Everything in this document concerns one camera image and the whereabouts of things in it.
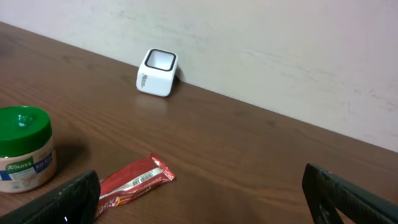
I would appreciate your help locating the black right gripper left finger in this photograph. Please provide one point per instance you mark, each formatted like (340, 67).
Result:
(75, 201)

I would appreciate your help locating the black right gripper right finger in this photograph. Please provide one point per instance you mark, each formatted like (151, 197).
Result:
(328, 194)

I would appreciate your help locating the red snack bar wrapper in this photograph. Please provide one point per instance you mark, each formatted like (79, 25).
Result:
(132, 181)

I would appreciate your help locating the green lid jar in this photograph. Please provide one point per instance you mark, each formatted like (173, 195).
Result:
(28, 157)

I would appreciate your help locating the white barcode scanner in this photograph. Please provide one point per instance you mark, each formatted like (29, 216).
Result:
(156, 73)

